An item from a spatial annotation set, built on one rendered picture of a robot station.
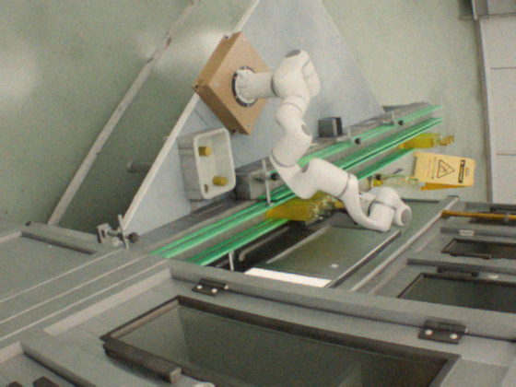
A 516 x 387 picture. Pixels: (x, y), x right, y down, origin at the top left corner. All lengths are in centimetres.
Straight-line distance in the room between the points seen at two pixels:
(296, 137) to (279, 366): 103
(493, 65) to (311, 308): 703
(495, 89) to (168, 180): 628
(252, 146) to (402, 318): 157
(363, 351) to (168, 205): 132
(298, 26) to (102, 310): 186
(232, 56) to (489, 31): 596
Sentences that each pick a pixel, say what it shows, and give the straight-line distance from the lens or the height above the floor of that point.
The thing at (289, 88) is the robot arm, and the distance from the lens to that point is 178.
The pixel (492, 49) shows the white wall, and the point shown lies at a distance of 773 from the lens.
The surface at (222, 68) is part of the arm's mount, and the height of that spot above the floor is 84.
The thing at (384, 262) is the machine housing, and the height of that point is 139.
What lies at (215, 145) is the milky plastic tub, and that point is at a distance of 205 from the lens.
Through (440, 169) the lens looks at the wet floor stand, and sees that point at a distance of 537.
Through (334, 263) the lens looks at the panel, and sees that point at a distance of 187.
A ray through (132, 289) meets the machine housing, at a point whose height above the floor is 143.
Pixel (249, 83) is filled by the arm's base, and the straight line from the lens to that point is 203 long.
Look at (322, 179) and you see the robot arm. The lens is 165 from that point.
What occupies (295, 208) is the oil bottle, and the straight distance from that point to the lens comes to 203.
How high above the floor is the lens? 220
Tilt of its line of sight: 39 degrees down
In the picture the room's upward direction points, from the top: 93 degrees clockwise
